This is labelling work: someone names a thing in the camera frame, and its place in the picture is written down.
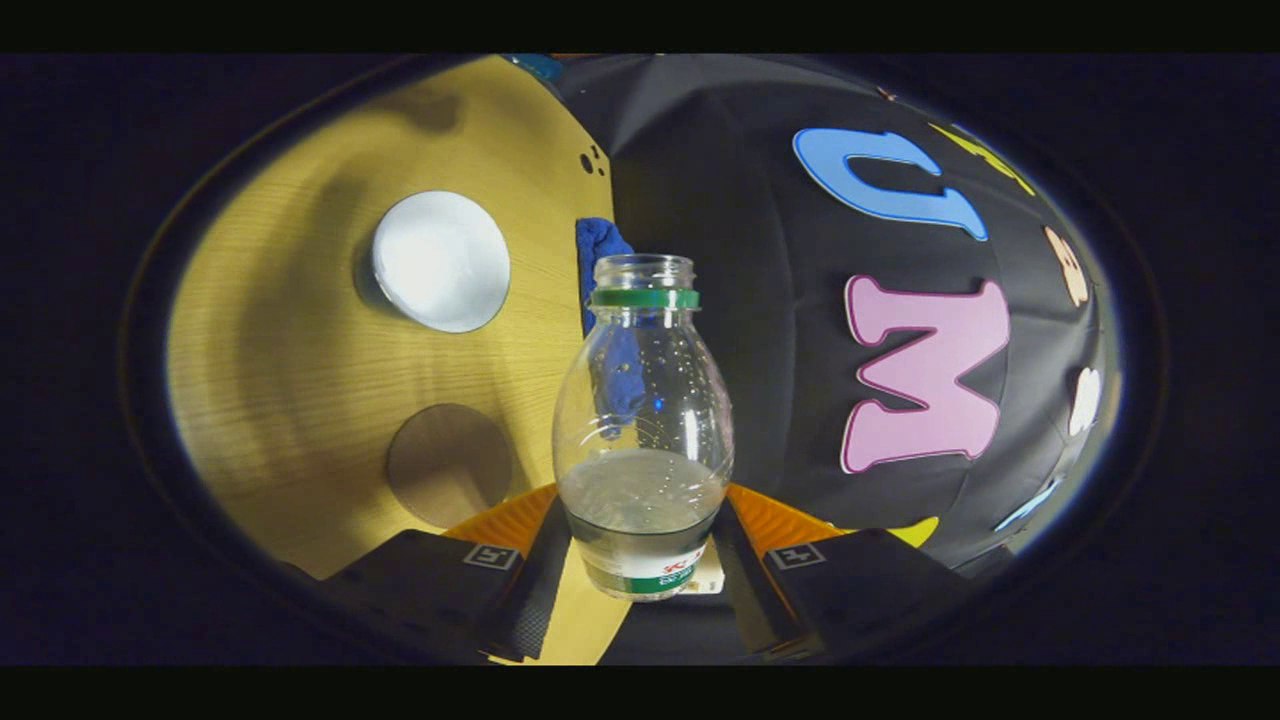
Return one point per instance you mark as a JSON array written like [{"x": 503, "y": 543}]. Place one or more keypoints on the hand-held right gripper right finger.
[{"x": 745, "y": 590}]

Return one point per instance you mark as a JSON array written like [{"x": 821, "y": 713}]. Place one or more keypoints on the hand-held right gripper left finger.
[{"x": 540, "y": 590}]

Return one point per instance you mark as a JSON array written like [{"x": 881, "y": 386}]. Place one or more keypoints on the brown round coaster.
[{"x": 450, "y": 465}]

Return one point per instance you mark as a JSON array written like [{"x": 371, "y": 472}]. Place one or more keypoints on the white teacup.
[{"x": 440, "y": 260}]

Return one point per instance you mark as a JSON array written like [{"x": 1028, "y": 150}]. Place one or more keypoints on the clear plastic water bottle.
[{"x": 640, "y": 500}]

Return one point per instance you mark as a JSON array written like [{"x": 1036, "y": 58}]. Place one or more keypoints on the blue towel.
[{"x": 598, "y": 250}]

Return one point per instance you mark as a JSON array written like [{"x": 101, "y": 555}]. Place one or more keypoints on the black backdrop cloth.
[{"x": 750, "y": 200}]

